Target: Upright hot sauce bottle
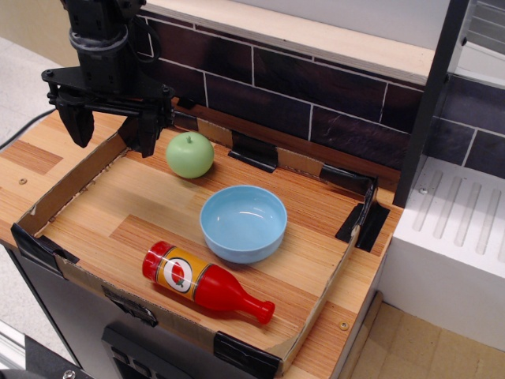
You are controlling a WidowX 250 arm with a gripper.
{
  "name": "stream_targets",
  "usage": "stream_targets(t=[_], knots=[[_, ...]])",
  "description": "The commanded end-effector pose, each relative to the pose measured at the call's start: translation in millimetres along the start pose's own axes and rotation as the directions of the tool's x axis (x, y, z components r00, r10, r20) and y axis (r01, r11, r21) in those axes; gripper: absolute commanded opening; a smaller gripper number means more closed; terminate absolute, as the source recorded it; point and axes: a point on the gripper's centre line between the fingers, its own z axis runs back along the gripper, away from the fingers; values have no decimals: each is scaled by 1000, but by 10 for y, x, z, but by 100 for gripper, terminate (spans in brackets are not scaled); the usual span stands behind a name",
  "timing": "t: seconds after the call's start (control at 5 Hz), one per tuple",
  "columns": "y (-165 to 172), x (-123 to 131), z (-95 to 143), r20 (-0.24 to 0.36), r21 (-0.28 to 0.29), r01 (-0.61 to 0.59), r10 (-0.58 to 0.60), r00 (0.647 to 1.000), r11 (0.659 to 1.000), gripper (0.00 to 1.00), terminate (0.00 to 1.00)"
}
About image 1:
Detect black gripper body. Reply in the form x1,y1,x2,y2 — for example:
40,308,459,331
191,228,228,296
41,34,174,118

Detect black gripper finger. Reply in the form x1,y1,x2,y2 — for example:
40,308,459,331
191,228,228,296
56,93,94,148
137,111,166,158

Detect red hot sauce bottle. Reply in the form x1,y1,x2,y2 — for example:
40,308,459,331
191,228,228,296
142,241,275,325

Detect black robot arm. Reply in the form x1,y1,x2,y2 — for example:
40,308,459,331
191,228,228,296
42,1,174,157

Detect cardboard fence with black tape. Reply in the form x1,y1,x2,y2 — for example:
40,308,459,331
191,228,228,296
1,114,401,378

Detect green toy apple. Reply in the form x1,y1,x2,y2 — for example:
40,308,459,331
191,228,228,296
166,132,215,178

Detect light blue bowl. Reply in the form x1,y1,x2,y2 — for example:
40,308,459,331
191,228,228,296
200,186,287,264

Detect light wooden shelf ledge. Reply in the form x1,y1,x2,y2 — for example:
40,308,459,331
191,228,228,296
144,1,435,84

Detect white dish drainer block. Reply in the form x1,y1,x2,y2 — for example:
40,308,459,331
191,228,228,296
379,158,504,350

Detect black cable on floor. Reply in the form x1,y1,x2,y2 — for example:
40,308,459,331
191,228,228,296
0,108,56,150

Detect dark grey vertical post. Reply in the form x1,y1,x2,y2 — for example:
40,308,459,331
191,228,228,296
393,1,475,208

